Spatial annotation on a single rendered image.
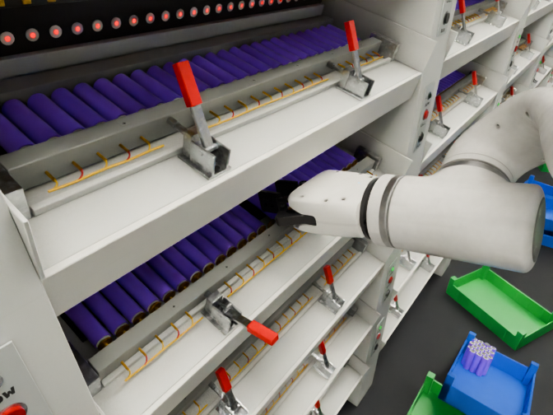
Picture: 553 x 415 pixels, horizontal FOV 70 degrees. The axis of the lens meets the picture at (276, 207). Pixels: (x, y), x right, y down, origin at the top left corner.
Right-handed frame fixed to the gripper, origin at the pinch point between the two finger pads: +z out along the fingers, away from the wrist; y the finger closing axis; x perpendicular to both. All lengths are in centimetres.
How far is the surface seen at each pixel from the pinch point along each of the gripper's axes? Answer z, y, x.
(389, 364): 12, -46, 82
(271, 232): -1.2, 4.5, 3.3
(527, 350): -20, -80, 90
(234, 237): 1.5, 8.7, 2.3
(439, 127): -4, -52, 6
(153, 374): -3.2, 27.0, 7.3
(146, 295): 1.7, 22.6, 2.1
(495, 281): -4, -105, 83
